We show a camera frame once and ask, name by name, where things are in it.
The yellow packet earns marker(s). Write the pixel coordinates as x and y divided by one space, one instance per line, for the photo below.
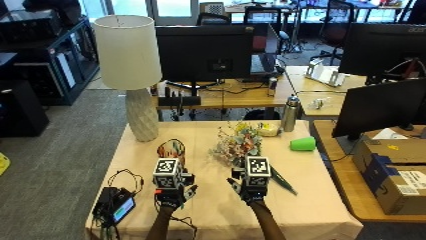
268 130

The brown cardboard box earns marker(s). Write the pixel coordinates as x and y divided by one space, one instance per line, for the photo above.
400 148

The phone with lit screen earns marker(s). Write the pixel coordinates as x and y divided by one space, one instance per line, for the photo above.
124 209

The light wooden desk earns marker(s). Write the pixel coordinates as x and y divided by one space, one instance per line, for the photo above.
320 96

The bouquet of artificial flowers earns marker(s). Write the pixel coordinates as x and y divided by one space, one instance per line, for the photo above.
235 145

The person's right hand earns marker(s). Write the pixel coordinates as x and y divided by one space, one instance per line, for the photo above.
253 193

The cardboard box with blue tape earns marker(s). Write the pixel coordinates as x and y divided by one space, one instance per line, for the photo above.
400 190

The silver drink can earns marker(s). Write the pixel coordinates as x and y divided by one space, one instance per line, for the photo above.
272 86

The colourful patterned vase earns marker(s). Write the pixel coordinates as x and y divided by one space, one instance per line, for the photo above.
171 149

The white marker cube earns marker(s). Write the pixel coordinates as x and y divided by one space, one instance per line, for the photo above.
168 173
259 170

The large black monitor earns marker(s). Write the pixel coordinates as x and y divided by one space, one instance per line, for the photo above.
381 50

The black shelf cabinet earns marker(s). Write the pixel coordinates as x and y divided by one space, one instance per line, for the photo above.
48 63

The beige tablecloth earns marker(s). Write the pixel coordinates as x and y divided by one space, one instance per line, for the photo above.
213 213

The white stand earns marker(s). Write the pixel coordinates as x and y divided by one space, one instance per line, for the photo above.
326 74

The green plastic cup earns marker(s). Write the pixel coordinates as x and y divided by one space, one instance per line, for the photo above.
304 144

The open black laptop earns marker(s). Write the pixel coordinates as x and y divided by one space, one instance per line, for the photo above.
264 61

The person's left hand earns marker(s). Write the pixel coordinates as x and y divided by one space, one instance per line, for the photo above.
172 199

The yellow object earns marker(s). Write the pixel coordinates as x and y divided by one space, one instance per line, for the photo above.
3 163

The table lamp with white shade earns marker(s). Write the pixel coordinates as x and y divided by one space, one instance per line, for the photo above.
128 53

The black office chair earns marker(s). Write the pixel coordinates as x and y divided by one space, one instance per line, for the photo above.
334 31

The wooden side table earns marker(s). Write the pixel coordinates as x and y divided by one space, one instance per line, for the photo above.
341 180

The black monitor on stand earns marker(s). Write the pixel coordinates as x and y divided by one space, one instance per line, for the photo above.
204 53

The steel water bottle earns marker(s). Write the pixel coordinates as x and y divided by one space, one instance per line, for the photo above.
290 113

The black tilted monitor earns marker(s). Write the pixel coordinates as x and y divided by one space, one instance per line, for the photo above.
381 106

